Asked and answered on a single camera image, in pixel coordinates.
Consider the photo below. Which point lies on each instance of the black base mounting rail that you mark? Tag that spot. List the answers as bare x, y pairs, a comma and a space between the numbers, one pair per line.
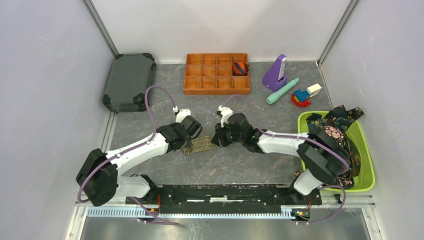
225, 199

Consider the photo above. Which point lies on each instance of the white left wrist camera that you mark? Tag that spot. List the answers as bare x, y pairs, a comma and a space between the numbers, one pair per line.
180, 113

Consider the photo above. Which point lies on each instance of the black gold leaf tie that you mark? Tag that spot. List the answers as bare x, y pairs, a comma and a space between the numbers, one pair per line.
341, 118

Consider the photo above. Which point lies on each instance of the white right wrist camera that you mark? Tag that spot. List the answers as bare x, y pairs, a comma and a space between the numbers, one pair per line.
224, 113

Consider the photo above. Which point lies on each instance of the lime green plastic bin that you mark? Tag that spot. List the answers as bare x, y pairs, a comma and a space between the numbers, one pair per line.
365, 180

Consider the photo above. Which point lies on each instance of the mint green cylinder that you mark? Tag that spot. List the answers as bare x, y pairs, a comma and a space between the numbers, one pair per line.
273, 97

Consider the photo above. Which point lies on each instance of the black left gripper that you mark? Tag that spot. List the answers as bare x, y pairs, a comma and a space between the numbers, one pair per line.
188, 143

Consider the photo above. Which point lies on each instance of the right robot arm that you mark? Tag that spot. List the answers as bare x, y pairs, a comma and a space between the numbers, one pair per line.
322, 156

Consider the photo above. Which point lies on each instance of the navy orange floral tie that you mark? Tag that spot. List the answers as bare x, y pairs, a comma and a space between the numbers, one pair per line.
353, 159

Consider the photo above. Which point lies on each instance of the colourful toy brick boat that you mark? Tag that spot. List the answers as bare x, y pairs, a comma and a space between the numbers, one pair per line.
301, 98

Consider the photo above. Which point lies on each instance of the orange wooden compartment tray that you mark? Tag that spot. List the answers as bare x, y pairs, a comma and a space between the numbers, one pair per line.
211, 74

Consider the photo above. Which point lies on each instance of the dark green hard case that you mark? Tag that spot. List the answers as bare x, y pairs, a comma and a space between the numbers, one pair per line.
128, 78

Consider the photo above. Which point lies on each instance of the purple metronome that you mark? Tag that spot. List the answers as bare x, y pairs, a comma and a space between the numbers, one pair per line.
276, 78

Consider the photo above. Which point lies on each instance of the black pink rose tie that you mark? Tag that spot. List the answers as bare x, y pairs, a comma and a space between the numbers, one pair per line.
339, 137

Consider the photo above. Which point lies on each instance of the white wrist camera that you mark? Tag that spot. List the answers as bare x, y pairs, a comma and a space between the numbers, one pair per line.
224, 113
180, 113

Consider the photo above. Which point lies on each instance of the rolled orange striped tie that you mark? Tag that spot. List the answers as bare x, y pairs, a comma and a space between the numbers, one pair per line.
240, 69

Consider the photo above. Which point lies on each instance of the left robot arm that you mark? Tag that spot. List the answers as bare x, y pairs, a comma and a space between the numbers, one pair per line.
101, 176

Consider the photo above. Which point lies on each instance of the green gold vine tie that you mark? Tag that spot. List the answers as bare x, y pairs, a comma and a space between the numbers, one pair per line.
200, 144

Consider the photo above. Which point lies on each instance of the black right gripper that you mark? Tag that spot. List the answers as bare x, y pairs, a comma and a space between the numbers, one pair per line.
219, 139

